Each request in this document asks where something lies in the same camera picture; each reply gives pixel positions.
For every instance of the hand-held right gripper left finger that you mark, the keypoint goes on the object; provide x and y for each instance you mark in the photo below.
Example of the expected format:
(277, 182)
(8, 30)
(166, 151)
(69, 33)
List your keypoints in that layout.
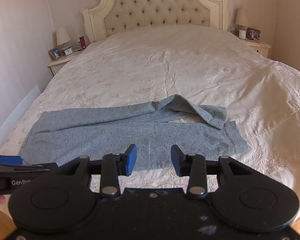
(131, 161)

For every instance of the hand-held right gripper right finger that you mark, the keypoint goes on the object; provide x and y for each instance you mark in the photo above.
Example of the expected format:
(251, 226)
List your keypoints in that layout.
(176, 161)

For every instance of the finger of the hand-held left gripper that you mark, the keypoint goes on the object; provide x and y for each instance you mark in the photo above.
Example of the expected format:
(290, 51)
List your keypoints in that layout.
(27, 168)
(8, 160)

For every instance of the grey speckled pants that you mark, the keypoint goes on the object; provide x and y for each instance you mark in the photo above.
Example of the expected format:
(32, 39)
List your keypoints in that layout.
(90, 140)

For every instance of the cream embroidered bedspread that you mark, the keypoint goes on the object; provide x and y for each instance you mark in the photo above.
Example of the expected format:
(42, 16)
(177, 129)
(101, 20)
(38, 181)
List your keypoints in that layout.
(165, 67)

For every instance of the cream nightstand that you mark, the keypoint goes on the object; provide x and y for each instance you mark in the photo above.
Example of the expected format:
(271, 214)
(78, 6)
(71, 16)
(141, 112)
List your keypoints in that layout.
(257, 45)
(61, 63)

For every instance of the small white clock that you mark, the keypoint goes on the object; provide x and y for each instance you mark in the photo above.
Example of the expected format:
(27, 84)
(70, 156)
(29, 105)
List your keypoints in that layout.
(68, 52)

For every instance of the red box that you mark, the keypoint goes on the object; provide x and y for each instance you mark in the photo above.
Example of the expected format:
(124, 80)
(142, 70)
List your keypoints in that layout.
(82, 42)

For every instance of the white shade table lamp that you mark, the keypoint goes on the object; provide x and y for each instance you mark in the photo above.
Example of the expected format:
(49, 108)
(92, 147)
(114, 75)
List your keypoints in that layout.
(63, 36)
(242, 17)

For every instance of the white cylinder device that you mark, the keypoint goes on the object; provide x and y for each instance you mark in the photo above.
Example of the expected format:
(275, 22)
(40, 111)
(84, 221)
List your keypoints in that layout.
(242, 34)

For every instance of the cream tufted headboard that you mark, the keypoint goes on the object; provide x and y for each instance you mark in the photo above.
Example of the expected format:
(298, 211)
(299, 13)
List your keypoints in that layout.
(152, 5)

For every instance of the wooden photo frame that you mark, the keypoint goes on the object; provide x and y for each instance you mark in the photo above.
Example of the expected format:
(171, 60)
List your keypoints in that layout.
(254, 33)
(55, 53)

